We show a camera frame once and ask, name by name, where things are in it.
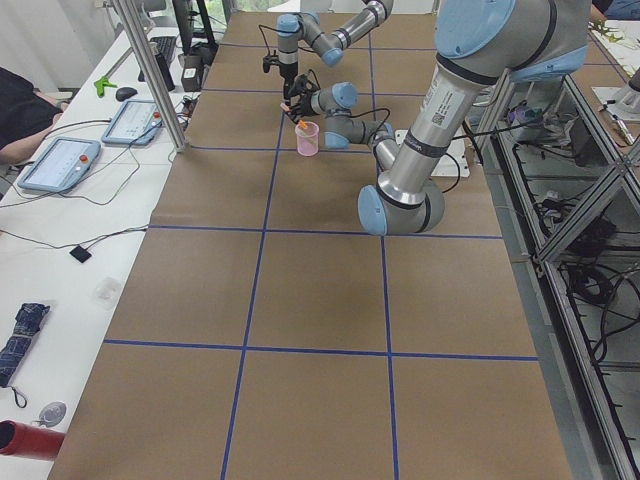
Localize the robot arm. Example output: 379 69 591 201
263 0 394 106

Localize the pink mesh pen holder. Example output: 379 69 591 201
295 121 319 157

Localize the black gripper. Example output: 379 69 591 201
281 85 315 124
279 62 298 90

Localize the brown paper table mat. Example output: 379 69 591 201
51 13 571 479

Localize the black computer mouse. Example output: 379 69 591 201
115 87 138 102

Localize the red cylinder bottle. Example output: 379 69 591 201
1 420 65 461

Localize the aluminium frame post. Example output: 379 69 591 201
112 0 186 153

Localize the person in black shirt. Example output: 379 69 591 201
1 68 68 165

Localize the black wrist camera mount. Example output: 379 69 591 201
287 69 321 98
262 53 280 74

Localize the clear plastic small box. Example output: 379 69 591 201
92 277 122 310

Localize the black water bottle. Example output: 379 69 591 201
154 50 175 91

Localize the round metal lid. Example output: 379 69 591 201
37 401 67 428

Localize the black keyboard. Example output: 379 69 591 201
149 36 177 66

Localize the near teach pendant tablet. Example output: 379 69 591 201
18 137 101 193

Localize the far teach pendant tablet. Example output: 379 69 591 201
101 99 162 146

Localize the black box with label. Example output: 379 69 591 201
178 45 215 92

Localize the blue folded umbrella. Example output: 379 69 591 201
1 303 50 388

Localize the teach pendant tablet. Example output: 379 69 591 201
18 137 101 193
101 99 162 146

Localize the small black square device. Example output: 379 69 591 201
69 245 92 263

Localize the black camera cable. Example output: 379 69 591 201
258 23 301 59
304 68 474 194

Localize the green plastic clamp tool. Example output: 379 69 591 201
93 76 117 98

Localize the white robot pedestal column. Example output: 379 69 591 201
391 129 469 178

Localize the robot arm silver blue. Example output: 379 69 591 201
273 1 591 236

